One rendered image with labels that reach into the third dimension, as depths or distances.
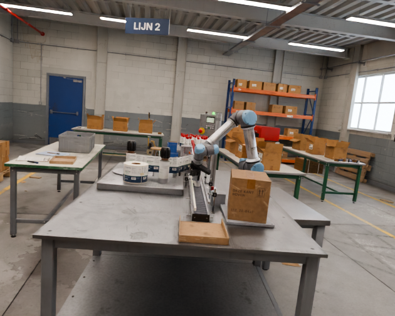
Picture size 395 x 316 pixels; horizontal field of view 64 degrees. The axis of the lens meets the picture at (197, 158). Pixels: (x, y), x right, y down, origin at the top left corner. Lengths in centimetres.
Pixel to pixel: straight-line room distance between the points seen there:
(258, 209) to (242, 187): 17
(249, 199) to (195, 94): 856
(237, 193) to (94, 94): 874
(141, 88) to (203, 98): 200
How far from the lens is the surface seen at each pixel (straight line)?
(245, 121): 246
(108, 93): 1033
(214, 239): 169
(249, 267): 289
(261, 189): 198
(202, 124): 279
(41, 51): 1077
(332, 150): 672
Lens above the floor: 151
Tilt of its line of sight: 9 degrees down
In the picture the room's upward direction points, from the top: 5 degrees clockwise
